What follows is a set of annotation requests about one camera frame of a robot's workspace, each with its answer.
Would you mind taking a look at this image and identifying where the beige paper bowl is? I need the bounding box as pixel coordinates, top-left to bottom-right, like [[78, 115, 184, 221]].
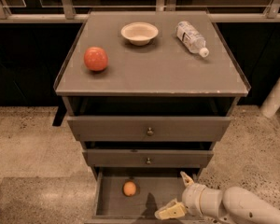
[[120, 22, 159, 46]]

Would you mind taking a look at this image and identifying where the red apple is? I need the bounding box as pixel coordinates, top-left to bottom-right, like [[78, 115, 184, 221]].
[[84, 47, 108, 72]]

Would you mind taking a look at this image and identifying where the white cylindrical post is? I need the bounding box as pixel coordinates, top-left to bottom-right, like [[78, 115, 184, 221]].
[[259, 78, 280, 118]]

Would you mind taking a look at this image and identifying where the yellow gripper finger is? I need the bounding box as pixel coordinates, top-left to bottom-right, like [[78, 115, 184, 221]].
[[155, 199, 187, 220], [180, 171, 194, 187]]

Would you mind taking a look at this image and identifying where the small orange fruit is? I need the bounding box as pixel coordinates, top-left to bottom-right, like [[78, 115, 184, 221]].
[[123, 181, 137, 197]]

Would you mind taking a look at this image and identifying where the metal railing with glass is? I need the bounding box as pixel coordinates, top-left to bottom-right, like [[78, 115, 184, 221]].
[[0, 0, 280, 22]]

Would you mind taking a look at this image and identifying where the brass top drawer knob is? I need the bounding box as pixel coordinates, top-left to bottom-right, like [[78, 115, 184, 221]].
[[147, 127, 154, 136]]

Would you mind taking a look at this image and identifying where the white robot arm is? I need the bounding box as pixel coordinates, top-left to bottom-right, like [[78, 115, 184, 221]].
[[155, 171, 280, 224]]

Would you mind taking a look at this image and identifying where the clear plastic water bottle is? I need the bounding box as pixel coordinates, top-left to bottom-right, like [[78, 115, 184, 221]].
[[175, 21, 209, 58]]

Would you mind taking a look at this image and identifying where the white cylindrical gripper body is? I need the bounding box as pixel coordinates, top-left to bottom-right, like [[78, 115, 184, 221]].
[[182, 183, 224, 219]]

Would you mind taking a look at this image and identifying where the grey top drawer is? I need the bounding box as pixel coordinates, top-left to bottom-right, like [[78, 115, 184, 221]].
[[67, 116, 231, 142]]

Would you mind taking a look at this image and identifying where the grey middle drawer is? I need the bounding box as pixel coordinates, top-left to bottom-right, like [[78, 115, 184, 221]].
[[83, 149, 213, 168]]

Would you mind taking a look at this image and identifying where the grey wooden drawer cabinet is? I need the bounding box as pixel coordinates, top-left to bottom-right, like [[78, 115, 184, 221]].
[[53, 10, 251, 224]]

